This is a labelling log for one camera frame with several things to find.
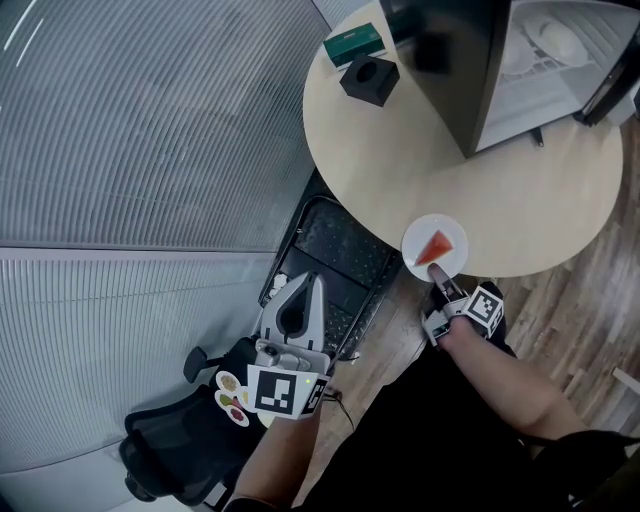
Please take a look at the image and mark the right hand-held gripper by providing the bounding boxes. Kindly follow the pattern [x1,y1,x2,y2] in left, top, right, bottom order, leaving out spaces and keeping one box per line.
[421,262,506,349]

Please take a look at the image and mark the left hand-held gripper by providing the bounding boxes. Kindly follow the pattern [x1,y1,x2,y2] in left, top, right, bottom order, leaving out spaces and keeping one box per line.
[246,272,335,420]

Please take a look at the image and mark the red watermelon slice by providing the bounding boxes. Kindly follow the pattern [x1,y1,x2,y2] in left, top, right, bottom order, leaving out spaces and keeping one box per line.
[414,229,456,267]

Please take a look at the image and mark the white round plate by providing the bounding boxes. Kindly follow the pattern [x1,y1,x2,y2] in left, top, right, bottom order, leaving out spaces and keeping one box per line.
[499,29,539,77]
[400,213,470,282]
[522,14,587,67]

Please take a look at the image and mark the black mini fridge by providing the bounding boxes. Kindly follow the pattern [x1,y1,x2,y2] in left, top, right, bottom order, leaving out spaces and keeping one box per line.
[377,0,640,160]

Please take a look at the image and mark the person's left forearm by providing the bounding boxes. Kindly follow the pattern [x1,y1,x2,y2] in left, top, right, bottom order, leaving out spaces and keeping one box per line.
[232,412,321,507]

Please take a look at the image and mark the person's right forearm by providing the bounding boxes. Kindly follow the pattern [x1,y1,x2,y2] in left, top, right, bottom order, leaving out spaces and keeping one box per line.
[439,317,587,442]

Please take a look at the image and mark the black mesh cart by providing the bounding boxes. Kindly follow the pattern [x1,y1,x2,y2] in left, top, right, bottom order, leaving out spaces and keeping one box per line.
[257,195,404,359]

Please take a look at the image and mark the person's black clothing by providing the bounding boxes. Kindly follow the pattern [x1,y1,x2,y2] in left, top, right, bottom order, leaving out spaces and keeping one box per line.
[219,282,640,512]

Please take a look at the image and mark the black mesh office chair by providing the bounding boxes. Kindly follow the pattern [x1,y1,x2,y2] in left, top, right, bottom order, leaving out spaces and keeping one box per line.
[119,334,271,506]

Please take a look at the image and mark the black square pen holder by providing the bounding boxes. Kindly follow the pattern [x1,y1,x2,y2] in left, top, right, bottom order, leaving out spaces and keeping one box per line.
[338,53,401,107]

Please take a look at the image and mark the white furniture base bar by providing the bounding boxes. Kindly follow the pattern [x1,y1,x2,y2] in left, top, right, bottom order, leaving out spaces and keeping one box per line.
[613,367,640,402]

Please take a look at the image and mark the glass partition with blinds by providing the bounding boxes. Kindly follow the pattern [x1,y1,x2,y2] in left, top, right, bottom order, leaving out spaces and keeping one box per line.
[0,0,331,476]

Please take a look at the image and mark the dark green box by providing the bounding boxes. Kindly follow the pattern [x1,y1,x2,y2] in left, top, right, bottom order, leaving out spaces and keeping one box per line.
[322,22,390,69]

